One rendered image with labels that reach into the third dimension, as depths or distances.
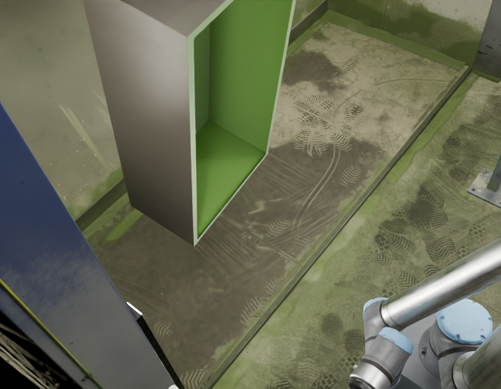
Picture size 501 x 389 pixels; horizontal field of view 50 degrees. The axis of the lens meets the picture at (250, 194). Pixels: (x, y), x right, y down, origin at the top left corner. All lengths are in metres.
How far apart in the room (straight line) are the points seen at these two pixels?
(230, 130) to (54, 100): 0.92
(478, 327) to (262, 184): 1.66
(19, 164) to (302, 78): 2.94
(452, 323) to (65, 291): 1.10
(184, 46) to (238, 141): 1.30
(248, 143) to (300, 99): 0.92
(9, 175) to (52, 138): 2.12
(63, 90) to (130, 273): 1.00
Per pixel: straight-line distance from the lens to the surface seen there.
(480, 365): 1.52
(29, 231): 0.92
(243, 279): 2.72
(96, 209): 3.06
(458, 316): 1.72
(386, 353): 1.42
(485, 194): 3.16
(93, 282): 1.10
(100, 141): 3.04
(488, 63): 3.76
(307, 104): 3.46
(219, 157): 2.60
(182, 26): 1.40
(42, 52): 2.99
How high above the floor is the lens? 2.43
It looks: 52 degrees down
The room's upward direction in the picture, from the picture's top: 9 degrees counter-clockwise
